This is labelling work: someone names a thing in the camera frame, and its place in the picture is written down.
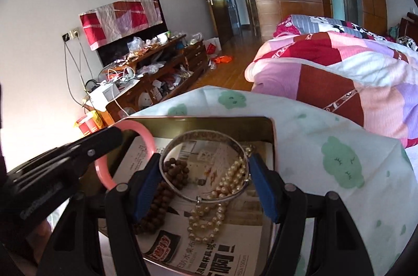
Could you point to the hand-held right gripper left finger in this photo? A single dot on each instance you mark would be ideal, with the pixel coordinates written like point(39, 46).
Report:
point(145, 194)

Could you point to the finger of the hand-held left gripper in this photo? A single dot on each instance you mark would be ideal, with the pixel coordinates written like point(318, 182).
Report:
point(98, 145)

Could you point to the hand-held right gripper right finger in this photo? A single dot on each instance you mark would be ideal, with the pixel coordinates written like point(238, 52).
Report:
point(264, 194)

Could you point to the pink bangle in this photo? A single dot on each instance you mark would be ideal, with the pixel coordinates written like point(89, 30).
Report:
point(102, 174)

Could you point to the silver bangle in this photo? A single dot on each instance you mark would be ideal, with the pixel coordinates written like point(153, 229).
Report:
point(209, 132)

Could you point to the pink metal tin box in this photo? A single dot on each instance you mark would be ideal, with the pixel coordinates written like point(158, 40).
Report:
point(196, 124)

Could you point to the person's left hand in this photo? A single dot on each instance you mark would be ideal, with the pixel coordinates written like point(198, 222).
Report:
point(37, 240)

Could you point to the red yellow carton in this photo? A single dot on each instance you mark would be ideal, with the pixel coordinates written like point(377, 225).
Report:
point(89, 124)

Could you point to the white box appliance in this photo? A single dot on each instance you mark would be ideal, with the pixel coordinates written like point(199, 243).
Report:
point(106, 95)

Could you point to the white sheet with green clouds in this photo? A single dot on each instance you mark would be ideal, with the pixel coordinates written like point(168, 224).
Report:
point(310, 139)

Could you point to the newspaper lining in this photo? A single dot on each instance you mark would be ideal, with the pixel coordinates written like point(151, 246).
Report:
point(202, 250)

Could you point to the black television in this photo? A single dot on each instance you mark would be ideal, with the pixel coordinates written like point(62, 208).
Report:
point(111, 54)

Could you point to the clear plastic bag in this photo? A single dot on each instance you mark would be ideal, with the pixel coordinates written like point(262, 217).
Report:
point(135, 45)

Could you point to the red white television cover cloth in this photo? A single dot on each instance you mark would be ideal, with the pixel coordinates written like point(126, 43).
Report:
point(107, 21)

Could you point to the wooden television cabinet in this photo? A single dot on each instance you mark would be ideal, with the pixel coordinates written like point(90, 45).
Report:
point(192, 57)

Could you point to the orange plastic bag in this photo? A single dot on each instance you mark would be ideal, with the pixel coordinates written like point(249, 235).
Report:
point(222, 60)

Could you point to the pink red patchwork quilt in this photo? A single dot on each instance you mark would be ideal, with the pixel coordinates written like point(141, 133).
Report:
point(326, 67)

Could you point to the white paper bag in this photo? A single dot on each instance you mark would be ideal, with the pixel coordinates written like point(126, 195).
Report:
point(213, 46)

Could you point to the striped floral quilt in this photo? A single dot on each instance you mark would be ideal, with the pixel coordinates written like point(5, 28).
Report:
point(310, 23)

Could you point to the dark wooden door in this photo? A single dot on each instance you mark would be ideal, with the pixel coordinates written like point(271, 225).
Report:
point(222, 8)

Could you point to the dark wooden headboard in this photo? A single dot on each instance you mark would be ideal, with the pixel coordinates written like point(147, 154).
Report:
point(408, 23)

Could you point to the wall socket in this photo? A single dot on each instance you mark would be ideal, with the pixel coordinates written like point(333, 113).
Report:
point(70, 35)

